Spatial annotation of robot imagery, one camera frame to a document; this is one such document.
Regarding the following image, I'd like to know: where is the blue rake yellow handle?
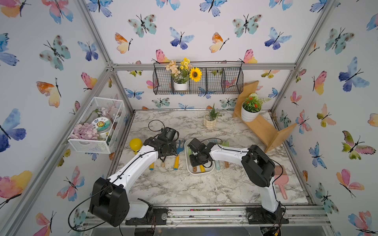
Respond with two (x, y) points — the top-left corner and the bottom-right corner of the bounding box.
(200, 165), (206, 173)

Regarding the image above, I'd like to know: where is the white storage box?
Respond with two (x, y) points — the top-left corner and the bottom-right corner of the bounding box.
(184, 138), (215, 176)

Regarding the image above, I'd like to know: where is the green fork wooden handle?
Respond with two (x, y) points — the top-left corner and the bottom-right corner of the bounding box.
(188, 149), (197, 173)

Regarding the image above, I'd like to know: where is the light blue fork pale handle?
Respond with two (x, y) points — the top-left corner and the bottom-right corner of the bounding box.
(215, 141), (222, 171)

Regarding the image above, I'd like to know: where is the green shovel wooden handle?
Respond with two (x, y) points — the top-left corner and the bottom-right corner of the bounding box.
(222, 141), (230, 168)

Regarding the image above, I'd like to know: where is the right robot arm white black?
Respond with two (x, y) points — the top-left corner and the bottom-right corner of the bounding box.
(187, 138), (280, 213)

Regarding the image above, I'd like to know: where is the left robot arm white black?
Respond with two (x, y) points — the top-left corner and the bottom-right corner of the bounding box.
(89, 127), (179, 227)

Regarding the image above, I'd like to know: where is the pink hand brush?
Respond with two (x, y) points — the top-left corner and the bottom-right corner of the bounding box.
(273, 165), (289, 200)

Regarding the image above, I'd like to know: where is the yellow bottle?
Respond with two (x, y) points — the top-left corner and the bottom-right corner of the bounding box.
(130, 138), (143, 154)

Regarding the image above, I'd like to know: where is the small woven pot plant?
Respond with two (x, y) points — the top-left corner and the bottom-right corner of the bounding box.
(204, 104), (222, 129)

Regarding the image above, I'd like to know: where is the round tin in basket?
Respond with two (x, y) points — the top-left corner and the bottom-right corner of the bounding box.
(91, 117), (111, 133)

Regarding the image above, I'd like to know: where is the wooden stand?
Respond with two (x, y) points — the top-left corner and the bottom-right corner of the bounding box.
(233, 81), (297, 153)

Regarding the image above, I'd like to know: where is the white pot red green plant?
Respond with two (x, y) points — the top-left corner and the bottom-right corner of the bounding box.
(241, 93), (271, 123)

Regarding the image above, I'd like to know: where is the white pot with flowers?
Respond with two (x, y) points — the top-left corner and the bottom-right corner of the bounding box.
(165, 58), (202, 91)

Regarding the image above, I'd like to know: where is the pink purple flowers bunch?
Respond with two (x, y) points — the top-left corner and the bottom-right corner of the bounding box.
(69, 123), (99, 140)

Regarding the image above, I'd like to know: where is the white mesh wall basket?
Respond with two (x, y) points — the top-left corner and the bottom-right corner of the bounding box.
(68, 97), (126, 154)

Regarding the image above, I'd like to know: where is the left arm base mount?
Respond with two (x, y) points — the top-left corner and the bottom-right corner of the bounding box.
(125, 207), (168, 226)

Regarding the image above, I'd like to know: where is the black wire wall basket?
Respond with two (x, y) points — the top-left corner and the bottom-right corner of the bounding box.
(152, 61), (244, 98)

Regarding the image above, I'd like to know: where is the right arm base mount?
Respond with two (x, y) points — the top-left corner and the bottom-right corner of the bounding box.
(246, 205), (289, 224)

